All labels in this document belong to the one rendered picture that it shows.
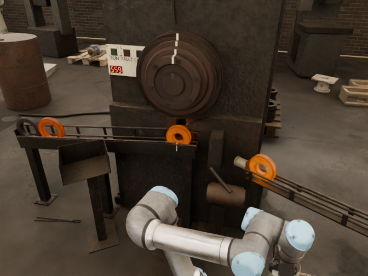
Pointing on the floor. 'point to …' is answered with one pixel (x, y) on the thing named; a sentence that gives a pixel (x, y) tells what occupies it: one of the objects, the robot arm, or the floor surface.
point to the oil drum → (22, 73)
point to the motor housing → (216, 213)
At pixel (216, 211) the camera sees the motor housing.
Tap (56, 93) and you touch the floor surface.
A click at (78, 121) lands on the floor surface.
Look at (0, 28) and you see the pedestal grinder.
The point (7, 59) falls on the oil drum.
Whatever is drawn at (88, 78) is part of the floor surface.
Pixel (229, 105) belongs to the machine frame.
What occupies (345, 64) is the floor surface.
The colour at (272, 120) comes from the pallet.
